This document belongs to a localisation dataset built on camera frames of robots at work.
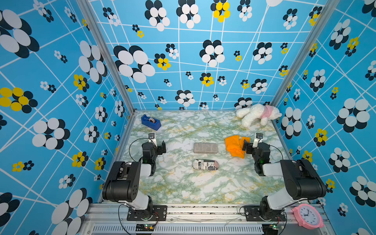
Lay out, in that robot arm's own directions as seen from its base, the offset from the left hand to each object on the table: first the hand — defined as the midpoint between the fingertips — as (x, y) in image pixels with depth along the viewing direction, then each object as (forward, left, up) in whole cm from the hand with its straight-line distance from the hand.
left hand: (157, 140), depth 94 cm
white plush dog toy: (+23, -74, +2) cm, 78 cm away
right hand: (0, -63, 0) cm, 63 cm away
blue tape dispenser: (+16, +7, -1) cm, 18 cm away
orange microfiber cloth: (-1, -51, -4) cm, 51 cm away
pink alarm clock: (-41, -80, -5) cm, 90 cm away
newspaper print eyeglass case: (-15, -31, -3) cm, 34 cm away
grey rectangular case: (-3, -32, -4) cm, 32 cm away
